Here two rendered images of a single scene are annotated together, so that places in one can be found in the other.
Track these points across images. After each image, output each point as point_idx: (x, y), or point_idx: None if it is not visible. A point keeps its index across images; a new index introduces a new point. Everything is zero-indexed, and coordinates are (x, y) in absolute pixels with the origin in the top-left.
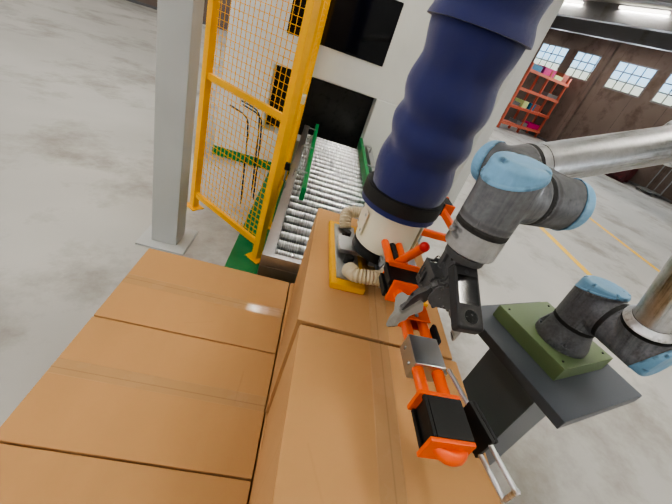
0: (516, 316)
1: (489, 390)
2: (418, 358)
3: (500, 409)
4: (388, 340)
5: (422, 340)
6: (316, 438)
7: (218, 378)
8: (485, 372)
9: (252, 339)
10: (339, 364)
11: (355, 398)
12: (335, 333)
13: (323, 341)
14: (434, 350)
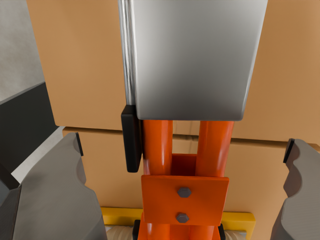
0: None
1: (17, 134)
2: (251, 4)
3: (7, 118)
4: (173, 143)
5: (196, 103)
6: None
7: None
8: (19, 149)
9: None
10: (279, 80)
11: (269, 11)
12: (266, 138)
13: (294, 119)
14: (160, 66)
